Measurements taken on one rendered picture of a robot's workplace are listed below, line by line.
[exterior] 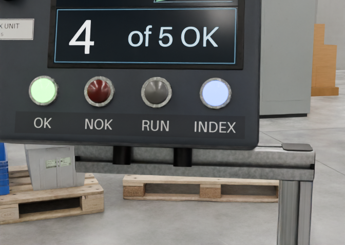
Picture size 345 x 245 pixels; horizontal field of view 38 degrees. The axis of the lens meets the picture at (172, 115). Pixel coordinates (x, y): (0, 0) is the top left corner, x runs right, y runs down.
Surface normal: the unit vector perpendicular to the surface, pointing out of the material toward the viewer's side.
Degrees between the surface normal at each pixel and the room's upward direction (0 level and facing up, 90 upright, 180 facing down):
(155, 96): 80
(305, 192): 90
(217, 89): 71
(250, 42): 75
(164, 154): 90
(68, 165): 95
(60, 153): 95
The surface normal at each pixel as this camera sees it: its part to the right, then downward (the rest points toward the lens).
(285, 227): -0.13, 0.17
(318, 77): 0.22, 0.17
